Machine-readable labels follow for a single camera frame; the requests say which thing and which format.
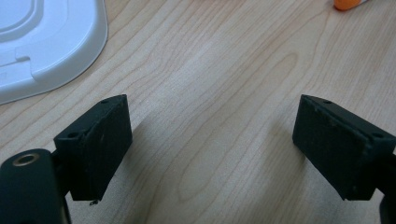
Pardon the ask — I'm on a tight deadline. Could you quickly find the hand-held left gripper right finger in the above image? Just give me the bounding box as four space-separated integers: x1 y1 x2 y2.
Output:
291 93 396 202

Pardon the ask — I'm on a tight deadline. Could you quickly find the white container lid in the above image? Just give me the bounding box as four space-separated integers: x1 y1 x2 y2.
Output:
0 0 109 106

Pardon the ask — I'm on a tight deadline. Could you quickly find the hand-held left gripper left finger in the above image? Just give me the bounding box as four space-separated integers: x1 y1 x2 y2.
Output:
52 93 134 206

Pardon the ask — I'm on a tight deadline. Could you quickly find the orange marker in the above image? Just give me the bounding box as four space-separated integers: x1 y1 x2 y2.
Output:
332 0 372 12

